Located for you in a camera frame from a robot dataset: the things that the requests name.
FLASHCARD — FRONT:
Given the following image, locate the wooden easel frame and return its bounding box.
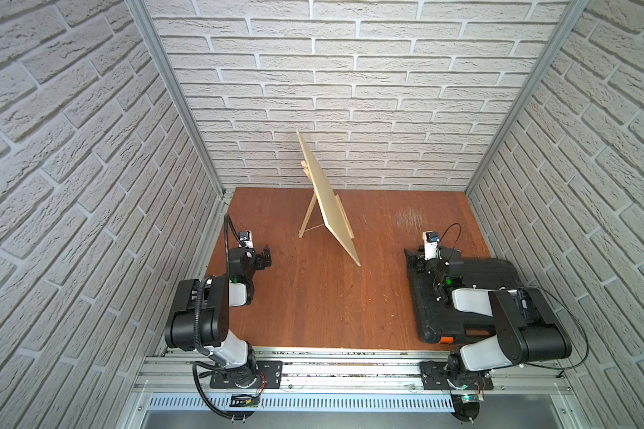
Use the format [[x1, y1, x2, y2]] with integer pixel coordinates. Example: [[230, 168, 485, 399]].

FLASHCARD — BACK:
[[298, 161, 354, 239]]

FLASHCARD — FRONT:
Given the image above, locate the light plywood board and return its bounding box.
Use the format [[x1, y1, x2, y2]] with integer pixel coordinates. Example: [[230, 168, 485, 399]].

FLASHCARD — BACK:
[[296, 132, 361, 266]]

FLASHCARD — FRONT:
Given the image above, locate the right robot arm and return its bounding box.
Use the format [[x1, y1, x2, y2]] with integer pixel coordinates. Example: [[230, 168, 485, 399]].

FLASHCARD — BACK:
[[404, 248, 572, 391]]

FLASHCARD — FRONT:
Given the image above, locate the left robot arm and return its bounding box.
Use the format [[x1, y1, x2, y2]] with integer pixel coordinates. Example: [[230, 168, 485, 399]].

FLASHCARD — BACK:
[[164, 247, 272, 389]]

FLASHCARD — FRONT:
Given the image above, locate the black plastic tool case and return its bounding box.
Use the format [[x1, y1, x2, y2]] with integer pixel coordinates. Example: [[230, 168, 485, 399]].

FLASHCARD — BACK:
[[404, 246, 522, 345]]

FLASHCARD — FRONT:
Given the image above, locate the left corner aluminium profile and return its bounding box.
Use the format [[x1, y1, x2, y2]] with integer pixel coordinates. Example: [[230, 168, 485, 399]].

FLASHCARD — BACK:
[[127, 0, 226, 198]]

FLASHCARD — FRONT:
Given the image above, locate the corner aluminium profile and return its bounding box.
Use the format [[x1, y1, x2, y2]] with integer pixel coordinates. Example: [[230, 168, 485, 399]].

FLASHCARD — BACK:
[[127, 0, 226, 198], [464, 0, 590, 197]]

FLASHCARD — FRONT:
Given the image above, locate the right corner aluminium profile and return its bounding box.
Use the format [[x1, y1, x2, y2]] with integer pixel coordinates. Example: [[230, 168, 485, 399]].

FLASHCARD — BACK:
[[464, 0, 590, 197]]

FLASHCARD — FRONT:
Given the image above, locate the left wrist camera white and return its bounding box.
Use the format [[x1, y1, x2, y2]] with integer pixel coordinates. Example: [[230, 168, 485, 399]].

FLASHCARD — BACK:
[[238, 231, 254, 248]]

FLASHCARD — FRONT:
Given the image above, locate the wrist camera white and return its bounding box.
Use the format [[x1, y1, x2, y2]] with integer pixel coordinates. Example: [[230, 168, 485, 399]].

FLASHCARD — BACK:
[[238, 231, 254, 248], [422, 231, 441, 261]]

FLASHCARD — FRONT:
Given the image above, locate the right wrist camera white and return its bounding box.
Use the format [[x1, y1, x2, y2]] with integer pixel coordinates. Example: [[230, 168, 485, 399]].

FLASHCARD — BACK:
[[422, 231, 441, 261]]

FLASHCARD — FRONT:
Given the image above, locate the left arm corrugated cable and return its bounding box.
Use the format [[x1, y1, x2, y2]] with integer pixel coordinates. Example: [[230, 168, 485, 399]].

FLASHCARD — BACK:
[[191, 213, 259, 421]]

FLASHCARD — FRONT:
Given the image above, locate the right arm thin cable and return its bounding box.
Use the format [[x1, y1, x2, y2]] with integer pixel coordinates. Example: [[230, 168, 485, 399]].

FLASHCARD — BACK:
[[439, 222, 590, 372]]

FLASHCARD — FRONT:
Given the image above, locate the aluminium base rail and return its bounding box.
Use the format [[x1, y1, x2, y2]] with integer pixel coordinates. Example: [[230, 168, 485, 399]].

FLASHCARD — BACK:
[[132, 348, 575, 414]]

